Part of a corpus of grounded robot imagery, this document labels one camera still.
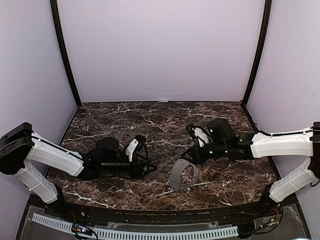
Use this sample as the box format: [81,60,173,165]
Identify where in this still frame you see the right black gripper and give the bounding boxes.
[181,141,230,165]

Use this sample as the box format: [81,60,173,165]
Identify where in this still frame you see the translucent ring plate with keyrings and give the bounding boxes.
[168,159,199,190]

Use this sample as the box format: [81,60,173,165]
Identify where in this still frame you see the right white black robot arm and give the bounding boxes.
[181,118,320,217]

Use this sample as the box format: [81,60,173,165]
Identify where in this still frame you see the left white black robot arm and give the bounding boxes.
[0,122,157,218]

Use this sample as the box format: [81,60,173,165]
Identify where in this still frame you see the small circuit board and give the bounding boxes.
[71,224,93,237]

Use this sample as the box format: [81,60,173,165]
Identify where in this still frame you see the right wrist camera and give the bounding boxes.
[186,124,210,148]

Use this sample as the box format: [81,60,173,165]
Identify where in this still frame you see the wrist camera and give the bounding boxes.
[186,124,210,148]
[124,135,146,162]

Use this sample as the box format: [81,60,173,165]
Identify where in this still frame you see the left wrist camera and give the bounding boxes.
[124,135,146,162]

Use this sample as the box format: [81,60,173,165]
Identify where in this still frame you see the black front rail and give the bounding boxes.
[65,202,262,225]

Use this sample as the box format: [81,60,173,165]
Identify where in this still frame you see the white slotted cable duct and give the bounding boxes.
[31,213,239,240]

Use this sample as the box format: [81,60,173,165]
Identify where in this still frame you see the right black frame post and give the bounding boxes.
[242,0,273,106]

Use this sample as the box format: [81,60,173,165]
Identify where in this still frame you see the black frame post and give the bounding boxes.
[242,0,273,106]
[49,0,82,108]

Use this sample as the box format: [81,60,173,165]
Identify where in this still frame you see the left black frame post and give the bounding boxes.
[49,0,82,108]

